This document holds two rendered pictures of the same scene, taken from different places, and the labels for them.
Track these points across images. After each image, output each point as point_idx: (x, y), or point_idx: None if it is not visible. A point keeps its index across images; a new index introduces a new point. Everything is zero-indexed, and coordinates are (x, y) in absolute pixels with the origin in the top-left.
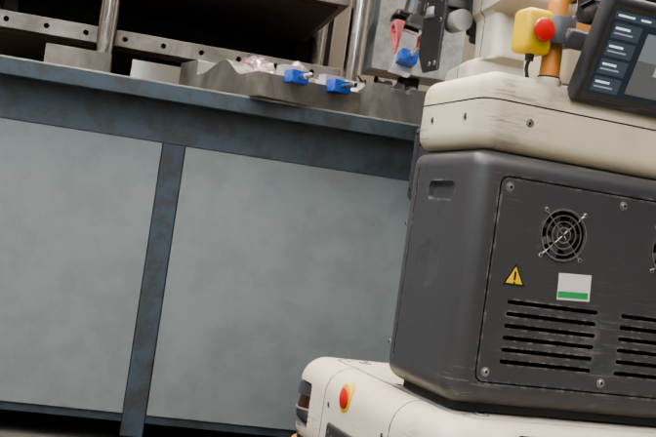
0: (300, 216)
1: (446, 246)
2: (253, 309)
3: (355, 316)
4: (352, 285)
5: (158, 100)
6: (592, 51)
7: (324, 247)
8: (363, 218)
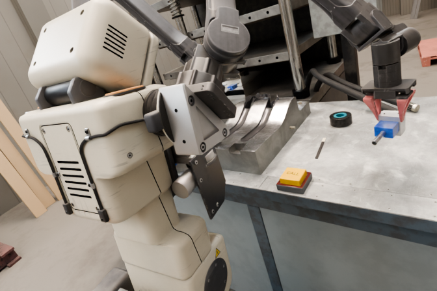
0: (196, 212)
1: None
2: None
3: (237, 256)
4: (229, 243)
5: None
6: None
7: (211, 226)
8: (220, 216)
